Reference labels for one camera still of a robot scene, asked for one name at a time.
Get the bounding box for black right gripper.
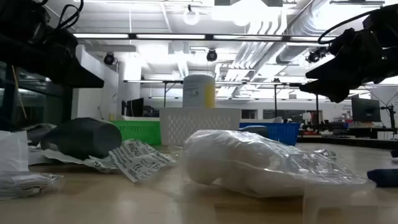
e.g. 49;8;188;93
299;27;398;104

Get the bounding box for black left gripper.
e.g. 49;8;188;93
0;26;105;89

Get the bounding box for black oblong toiletry item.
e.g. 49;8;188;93
239;124;270;139
40;117;123;161

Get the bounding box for white paper packet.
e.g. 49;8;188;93
28;146;94;166

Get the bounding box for small printed packet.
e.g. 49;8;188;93
83;154;119;174

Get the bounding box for printed bandage packet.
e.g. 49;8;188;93
108;138;175;184

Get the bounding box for dark blue slim case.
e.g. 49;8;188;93
366;168;398;189

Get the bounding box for clear plastic bag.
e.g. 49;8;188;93
0;170;63;200

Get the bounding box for large clear bag white contents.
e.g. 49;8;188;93
181;129;377;200

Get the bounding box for black computer monitor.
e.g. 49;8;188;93
125;97;145;118
351;96;382;123

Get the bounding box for cluttered background desk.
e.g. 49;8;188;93
298;121;398;141

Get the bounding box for black monitor stand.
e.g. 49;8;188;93
381;104;398;135

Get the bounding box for blue plastic basket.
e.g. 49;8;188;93
238;121;302;147

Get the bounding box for white solid plastic bin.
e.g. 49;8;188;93
240;116;284;124
120;114;161;122

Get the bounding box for green plastic basket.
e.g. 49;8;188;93
110;119;162;146

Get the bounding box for white canister yellow label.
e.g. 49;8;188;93
182;74;216;109

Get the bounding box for white perforated plastic basket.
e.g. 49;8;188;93
159;107;242;147

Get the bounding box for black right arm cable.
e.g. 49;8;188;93
317;9;379;45

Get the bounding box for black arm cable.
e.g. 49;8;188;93
317;9;379;45
40;0;85;30

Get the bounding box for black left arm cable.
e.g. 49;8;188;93
40;0;85;30

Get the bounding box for round ceiling ring lamp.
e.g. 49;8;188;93
182;5;201;26

